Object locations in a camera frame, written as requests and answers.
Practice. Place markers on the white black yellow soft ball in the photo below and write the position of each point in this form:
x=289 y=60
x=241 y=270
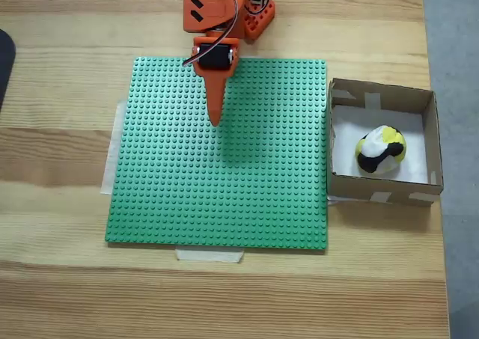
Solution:
x=378 y=152

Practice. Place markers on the open cardboard box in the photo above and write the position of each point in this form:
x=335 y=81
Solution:
x=381 y=195

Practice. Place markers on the green studded baseplate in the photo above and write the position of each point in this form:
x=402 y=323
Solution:
x=168 y=185

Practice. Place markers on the masking tape strip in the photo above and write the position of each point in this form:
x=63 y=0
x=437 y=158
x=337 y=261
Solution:
x=209 y=256
x=112 y=148
x=332 y=201

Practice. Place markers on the white paper sheet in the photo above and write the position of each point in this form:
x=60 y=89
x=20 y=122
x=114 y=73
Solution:
x=344 y=148

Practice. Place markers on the black rounded object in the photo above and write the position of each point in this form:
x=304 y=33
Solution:
x=5 y=66

